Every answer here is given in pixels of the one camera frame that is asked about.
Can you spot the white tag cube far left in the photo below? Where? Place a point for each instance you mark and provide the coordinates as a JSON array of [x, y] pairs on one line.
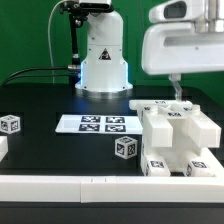
[[10, 124]]

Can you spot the white tag sheet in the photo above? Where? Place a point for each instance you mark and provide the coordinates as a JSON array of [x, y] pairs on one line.
[[99, 124]]

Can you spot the small white tag cube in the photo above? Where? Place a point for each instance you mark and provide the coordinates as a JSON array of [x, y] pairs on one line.
[[126, 147]]

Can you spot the white block left edge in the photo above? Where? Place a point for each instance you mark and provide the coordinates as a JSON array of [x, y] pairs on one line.
[[3, 147]]

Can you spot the white right fence rail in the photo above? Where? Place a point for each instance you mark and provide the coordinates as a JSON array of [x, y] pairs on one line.
[[212, 162]]

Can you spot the white chair back piece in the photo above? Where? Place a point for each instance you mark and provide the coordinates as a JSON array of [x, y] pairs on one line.
[[203, 131]]

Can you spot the white chair seat block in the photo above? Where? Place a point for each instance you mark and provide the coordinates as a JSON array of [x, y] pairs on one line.
[[180, 153]]

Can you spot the white fence rail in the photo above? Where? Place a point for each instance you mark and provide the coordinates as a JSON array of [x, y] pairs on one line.
[[212, 162], [18, 188]]

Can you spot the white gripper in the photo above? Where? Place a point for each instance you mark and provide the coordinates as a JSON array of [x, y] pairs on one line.
[[185, 36]]

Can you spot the white front fence rail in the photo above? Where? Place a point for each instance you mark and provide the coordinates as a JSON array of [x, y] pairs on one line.
[[18, 188]]

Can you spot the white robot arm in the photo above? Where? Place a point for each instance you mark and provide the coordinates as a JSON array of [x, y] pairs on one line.
[[104, 70]]

